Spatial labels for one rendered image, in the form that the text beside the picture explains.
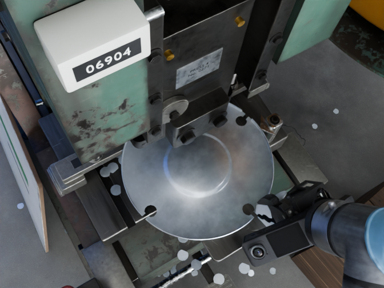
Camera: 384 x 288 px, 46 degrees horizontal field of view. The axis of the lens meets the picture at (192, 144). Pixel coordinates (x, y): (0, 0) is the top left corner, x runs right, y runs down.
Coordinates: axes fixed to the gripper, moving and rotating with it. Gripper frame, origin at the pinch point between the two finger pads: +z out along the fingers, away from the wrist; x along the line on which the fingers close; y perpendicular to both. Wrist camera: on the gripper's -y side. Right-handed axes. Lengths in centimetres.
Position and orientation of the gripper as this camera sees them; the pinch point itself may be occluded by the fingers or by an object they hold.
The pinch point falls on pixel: (258, 213)
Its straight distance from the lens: 83.8
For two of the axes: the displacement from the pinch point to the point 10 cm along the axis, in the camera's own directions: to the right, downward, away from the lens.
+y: 8.3, -4.9, 2.6
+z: -2.9, 0.1, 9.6
